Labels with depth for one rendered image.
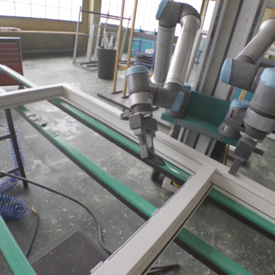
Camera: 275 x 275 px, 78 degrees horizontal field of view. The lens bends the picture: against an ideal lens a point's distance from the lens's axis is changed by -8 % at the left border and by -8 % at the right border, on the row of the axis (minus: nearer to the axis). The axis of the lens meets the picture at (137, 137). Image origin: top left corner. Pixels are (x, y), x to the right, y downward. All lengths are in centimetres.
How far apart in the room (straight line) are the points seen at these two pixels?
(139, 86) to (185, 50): 36
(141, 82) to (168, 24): 58
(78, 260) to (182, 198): 45
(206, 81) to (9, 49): 324
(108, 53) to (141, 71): 422
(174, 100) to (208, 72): 89
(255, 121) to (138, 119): 36
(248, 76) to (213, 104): 94
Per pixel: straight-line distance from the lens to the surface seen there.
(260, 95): 59
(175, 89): 83
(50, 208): 168
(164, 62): 135
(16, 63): 392
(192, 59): 294
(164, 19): 121
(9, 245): 55
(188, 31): 107
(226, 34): 165
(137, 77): 72
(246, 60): 76
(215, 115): 164
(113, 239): 150
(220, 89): 167
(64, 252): 81
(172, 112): 153
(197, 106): 164
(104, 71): 506
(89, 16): 963
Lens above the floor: 132
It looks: 31 degrees down
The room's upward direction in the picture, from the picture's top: 10 degrees clockwise
